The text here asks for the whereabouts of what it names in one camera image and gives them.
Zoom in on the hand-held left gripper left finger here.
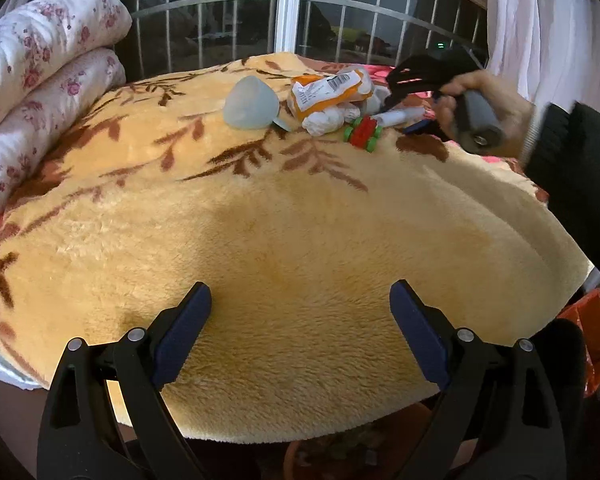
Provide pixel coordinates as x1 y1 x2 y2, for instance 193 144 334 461
36 281 212 480

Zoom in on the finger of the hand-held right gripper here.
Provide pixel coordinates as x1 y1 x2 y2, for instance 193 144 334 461
402 119 438 136

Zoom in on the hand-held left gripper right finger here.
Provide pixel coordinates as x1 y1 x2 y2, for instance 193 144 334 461
389 280 567 480

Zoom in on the white marker pen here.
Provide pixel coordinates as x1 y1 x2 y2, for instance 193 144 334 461
372 107 426 127

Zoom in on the orange plastic bag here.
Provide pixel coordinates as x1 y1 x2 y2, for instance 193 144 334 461
560 290 600 396

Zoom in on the person's right hand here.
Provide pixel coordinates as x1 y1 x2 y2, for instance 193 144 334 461
436 70 536 158

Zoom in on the red green toy car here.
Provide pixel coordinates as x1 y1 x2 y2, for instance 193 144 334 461
343 116 385 153

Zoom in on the orange white barcode packet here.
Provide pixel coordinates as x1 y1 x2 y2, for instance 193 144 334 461
287 69 376 122

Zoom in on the white curtain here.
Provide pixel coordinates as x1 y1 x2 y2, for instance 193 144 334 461
485 0 600 111

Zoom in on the yellow floral plush blanket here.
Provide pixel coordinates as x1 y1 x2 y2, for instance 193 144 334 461
0 52 593 446

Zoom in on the clear plastic cup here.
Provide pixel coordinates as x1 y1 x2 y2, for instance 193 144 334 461
223 76 293 132

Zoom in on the white mattress edge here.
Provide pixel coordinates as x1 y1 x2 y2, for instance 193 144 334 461
0 345 48 392

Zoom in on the pink floral folded quilt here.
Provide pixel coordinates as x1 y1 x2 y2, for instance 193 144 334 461
0 0 133 233

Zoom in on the white barred window frame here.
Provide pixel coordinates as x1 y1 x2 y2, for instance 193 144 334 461
40 0 491 83

